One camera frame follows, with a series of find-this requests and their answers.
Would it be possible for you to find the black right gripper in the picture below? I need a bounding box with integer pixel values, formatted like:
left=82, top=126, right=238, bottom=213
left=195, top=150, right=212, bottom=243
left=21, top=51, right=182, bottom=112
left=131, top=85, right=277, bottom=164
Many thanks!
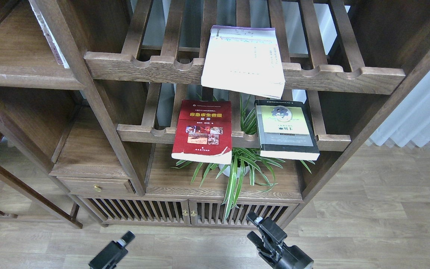
left=246, top=212, right=314, bottom=269

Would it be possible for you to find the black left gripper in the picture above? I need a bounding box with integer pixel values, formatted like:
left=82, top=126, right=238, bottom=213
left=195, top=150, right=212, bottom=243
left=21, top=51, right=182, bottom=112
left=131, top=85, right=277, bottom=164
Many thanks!
left=89, top=231, right=135, bottom=269

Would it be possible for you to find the green and black book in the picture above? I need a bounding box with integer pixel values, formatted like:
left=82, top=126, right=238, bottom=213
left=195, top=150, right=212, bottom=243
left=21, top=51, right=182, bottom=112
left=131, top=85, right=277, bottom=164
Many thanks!
left=255, top=99, right=320, bottom=161

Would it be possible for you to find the white standing book on shelf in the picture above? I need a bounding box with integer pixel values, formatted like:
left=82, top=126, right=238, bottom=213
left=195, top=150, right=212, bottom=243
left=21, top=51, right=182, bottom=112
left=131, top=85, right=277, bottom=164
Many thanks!
left=29, top=0, right=70, bottom=69

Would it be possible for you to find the brass drawer knob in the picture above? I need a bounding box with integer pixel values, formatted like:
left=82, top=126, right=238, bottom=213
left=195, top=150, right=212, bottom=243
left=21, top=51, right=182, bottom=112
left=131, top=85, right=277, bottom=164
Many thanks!
left=93, top=185, right=102, bottom=192

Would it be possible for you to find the white plant pot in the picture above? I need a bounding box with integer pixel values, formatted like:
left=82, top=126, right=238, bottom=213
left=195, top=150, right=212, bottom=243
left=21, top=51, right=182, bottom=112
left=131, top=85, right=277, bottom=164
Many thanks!
left=218, top=163, right=250, bottom=178

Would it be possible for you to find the red paperback book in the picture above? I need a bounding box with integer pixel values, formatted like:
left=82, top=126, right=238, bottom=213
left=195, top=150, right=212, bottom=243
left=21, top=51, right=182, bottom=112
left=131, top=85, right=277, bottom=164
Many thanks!
left=172, top=99, right=232, bottom=164

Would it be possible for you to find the dark wooden bookshelf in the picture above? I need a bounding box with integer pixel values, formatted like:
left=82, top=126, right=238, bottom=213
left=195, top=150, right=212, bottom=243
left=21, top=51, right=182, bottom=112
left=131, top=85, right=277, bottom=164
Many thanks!
left=0, top=0, right=430, bottom=228

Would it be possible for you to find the white cream paperback book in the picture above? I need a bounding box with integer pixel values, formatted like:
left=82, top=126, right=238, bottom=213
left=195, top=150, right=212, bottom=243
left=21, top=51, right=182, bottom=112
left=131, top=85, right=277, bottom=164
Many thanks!
left=201, top=25, right=285, bottom=99

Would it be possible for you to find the white curtain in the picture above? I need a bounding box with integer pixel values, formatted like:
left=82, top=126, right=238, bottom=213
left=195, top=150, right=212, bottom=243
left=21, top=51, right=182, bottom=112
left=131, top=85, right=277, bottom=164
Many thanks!
left=366, top=71, right=430, bottom=148

